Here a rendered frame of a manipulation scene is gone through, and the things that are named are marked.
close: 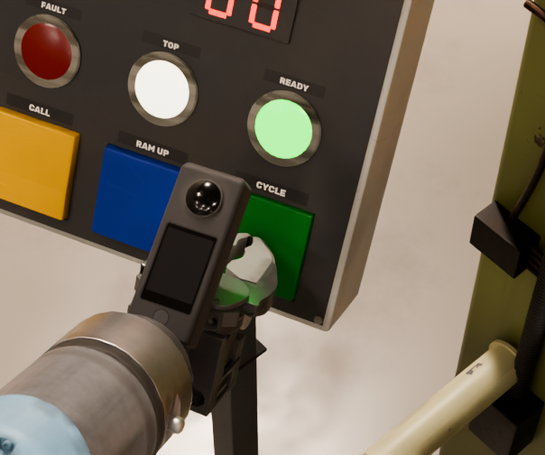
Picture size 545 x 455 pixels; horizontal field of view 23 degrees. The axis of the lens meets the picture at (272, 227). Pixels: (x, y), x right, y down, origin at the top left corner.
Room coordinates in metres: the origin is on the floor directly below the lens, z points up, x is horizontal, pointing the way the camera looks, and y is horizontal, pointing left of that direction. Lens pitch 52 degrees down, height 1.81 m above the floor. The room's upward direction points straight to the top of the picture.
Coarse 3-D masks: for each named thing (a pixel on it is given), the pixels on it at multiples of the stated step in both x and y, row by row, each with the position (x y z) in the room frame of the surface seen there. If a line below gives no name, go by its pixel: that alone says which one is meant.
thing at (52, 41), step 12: (36, 24) 0.74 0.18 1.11; (48, 24) 0.74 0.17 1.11; (24, 36) 0.74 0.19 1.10; (36, 36) 0.74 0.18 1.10; (48, 36) 0.73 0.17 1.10; (60, 36) 0.73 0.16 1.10; (24, 48) 0.74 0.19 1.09; (36, 48) 0.73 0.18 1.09; (48, 48) 0.73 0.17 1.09; (60, 48) 0.73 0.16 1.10; (24, 60) 0.73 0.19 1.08; (36, 60) 0.73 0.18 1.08; (48, 60) 0.72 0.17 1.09; (60, 60) 0.72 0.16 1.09; (36, 72) 0.72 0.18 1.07; (48, 72) 0.72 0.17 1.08; (60, 72) 0.72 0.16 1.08
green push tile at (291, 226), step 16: (256, 208) 0.62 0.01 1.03; (272, 208) 0.62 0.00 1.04; (288, 208) 0.62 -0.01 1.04; (256, 224) 0.61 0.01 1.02; (272, 224) 0.61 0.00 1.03; (288, 224) 0.61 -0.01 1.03; (304, 224) 0.60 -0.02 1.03; (272, 240) 0.60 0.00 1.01; (288, 240) 0.60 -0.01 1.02; (304, 240) 0.60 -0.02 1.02; (240, 256) 0.60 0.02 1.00; (288, 256) 0.59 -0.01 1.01; (304, 256) 0.59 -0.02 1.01; (224, 272) 0.60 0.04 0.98; (288, 272) 0.59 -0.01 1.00; (288, 288) 0.58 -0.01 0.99
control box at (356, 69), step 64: (0, 0) 0.76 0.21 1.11; (64, 0) 0.75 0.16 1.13; (128, 0) 0.73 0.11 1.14; (192, 0) 0.72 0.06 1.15; (320, 0) 0.69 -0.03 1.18; (384, 0) 0.68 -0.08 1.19; (0, 64) 0.74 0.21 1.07; (128, 64) 0.71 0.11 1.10; (192, 64) 0.70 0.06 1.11; (256, 64) 0.68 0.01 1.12; (320, 64) 0.67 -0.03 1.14; (384, 64) 0.66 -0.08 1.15; (128, 128) 0.68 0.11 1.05; (192, 128) 0.67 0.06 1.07; (320, 128) 0.64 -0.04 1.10; (384, 128) 0.64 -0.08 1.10; (256, 192) 0.63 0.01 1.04; (320, 192) 0.62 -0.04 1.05; (128, 256) 0.63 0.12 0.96; (320, 256) 0.59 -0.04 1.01; (320, 320) 0.56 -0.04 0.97
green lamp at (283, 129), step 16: (272, 112) 0.66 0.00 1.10; (288, 112) 0.65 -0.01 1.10; (304, 112) 0.65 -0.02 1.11; (256, 128) 0.65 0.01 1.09; (272, 128) 0.65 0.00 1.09; (288, 128) 0.65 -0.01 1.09; (304, 128) 0.65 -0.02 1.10; (272, 144) 0.64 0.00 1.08; (288, 144) 0.64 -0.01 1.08; (304, 144) 0.64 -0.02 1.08
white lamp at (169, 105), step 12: (156, 60) 0.70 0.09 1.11; (144, 72) 0.70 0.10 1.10; (156, 72) 0.70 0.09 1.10; (168, 72) 0.69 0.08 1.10; (180, 72) 0.69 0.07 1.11; (144, 84) 0.69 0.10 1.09; (156, 84) 0.69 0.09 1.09; (168, 84) 0.69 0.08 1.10; (180, 84) 0.69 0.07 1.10; (144, 96) 0.69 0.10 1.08; (156, 96) 0.69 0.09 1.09; (168, 96) 0.68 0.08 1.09; (180, 96) 0.68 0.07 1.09; (144, 108) 0.69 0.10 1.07; (156, 108) 0.68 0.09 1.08; (168, 108) 0.68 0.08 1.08; (180, 108) 0.68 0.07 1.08
